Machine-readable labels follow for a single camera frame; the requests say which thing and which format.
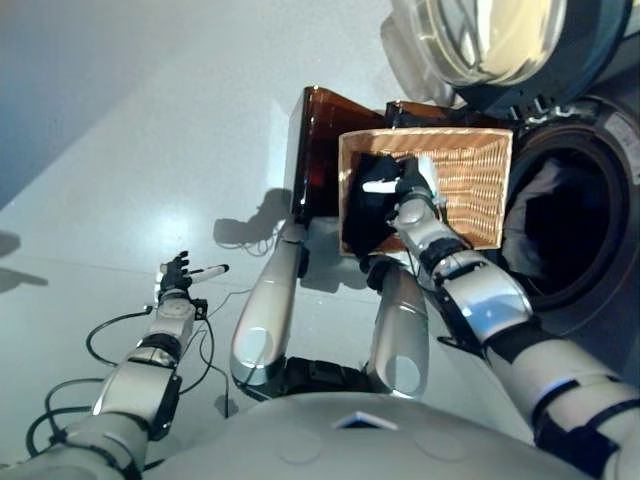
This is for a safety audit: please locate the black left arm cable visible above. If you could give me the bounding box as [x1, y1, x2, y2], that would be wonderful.
[24, 307, 232, 464]

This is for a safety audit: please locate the thin floor cable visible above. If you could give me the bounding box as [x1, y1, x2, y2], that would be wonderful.
[207, 285, 252, 321]

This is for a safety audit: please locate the white garment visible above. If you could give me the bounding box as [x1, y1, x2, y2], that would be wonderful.
[502, 157, 571, 281]

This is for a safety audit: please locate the grey front-load washing machine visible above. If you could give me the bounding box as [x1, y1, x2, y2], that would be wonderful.
[464, 64, 640, 371]

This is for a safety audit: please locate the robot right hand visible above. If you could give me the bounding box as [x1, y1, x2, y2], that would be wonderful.
[360, 155, 444, 206]

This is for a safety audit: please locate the grey robot torso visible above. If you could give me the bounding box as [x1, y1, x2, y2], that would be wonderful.
[144, 357, 596, 480]

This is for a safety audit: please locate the wicker laundry basket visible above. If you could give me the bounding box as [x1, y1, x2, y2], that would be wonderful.
[338, 127, 514, 257]

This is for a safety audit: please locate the black garment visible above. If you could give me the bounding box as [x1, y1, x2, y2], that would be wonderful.
[344, 152, 407, 259]

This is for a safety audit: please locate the robot right leg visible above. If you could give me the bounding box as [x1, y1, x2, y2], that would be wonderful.
[362, 257, 431, 401]

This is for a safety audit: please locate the round glass washer door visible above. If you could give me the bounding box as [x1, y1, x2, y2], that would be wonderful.
[379, 0, 634, 119]

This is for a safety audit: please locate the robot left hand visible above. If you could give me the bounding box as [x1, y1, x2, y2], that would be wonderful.
[159, 251, 230, 297]

